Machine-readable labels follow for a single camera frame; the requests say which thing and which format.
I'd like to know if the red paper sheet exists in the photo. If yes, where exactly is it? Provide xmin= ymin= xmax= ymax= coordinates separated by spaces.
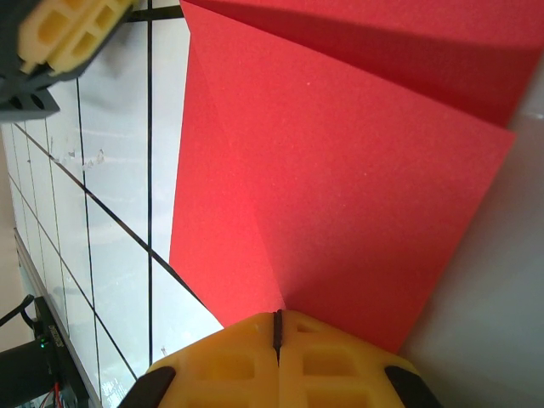
xmin=168 ymin=0 xmax=544 ymax=356

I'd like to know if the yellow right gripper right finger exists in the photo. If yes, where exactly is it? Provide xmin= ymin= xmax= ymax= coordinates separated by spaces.
xmin=278 ymin=309 xmax=443 ymax=408

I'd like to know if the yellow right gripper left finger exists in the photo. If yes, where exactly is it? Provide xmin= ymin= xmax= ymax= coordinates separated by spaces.
xmin=122 ymin=312 xmax=280 ymax=408

